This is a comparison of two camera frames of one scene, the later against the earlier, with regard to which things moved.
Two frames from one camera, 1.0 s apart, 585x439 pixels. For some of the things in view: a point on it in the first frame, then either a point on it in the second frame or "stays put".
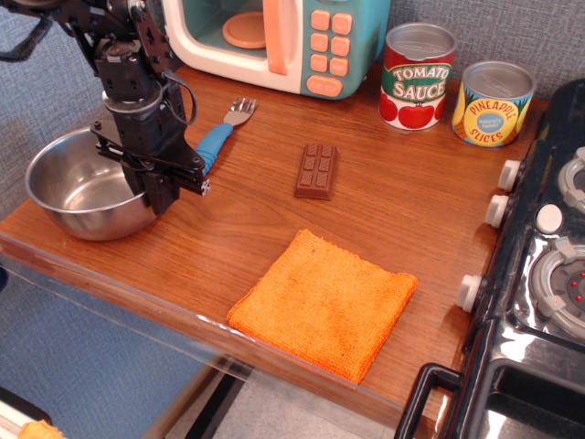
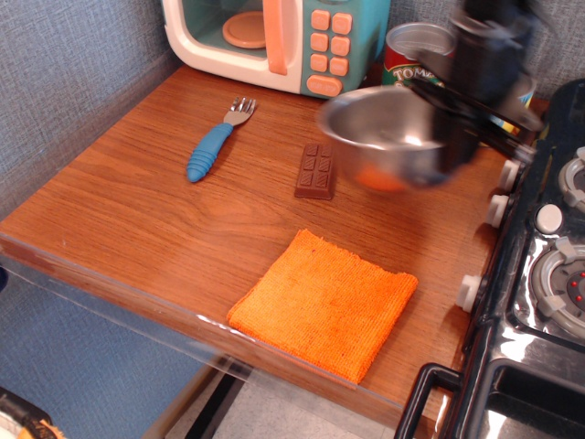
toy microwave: (323, 48) stays put
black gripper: (154, 140) to (492, 94)
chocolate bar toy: (317, 172) stays put
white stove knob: (467, 292) stays put
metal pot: (90, 196) to (386, 137)
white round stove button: (548, 218) stays put
